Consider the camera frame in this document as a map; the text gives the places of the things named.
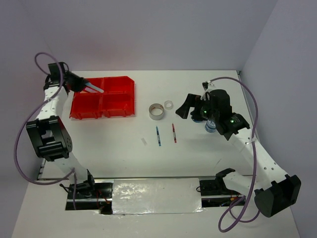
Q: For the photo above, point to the small clear tape roll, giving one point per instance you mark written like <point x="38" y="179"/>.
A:
<point x="168" y="105"/>

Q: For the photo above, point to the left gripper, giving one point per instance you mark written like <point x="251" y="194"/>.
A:
<point x="81" y="82"/>

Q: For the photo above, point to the blue round tub near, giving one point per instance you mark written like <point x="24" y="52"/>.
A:
<point x="210" y="126"/>

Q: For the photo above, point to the blue pen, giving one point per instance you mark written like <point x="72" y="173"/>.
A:
<point x="158" y="136"/>

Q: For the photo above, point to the red pen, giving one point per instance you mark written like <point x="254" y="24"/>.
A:
<point x="174" y="133"/>

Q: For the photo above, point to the large clear tape roll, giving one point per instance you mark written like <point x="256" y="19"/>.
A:
<point x="156" y="111"/>

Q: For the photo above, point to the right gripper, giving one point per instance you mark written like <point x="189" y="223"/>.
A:
<point x="191" y="100"/>

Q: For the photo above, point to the red compartment bin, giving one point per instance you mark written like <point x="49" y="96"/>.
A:
<point x="117" y="100"/>

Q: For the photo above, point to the pink highlighter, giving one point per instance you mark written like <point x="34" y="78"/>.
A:
<point x="84" y="91"/>

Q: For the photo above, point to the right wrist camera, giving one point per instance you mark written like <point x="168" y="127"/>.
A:
<point x="208" y="86"/>

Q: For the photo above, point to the blue highlighter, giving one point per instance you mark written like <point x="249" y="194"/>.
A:
<point x="94" y="89"/>

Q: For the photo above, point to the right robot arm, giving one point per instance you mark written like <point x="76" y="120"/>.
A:
<point x="270" y="187"/>

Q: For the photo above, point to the silver foil sheet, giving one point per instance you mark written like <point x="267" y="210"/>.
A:
<point x="156" y="196"/>

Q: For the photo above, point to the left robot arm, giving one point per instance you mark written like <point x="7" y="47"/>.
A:
<point x="49" y="137"/>

